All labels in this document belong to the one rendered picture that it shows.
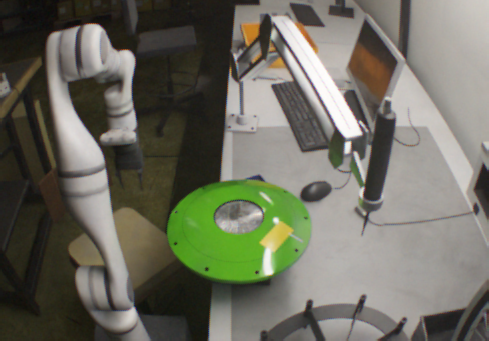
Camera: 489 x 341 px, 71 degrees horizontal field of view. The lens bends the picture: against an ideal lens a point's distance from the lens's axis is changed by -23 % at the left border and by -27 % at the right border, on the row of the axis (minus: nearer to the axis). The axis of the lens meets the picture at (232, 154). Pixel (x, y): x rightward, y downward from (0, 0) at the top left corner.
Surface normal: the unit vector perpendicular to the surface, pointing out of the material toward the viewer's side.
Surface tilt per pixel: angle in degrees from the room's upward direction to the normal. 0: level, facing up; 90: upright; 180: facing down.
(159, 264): 0
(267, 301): 0
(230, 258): 21
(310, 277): 0
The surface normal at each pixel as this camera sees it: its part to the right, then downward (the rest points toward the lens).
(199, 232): -0.25, -0.71
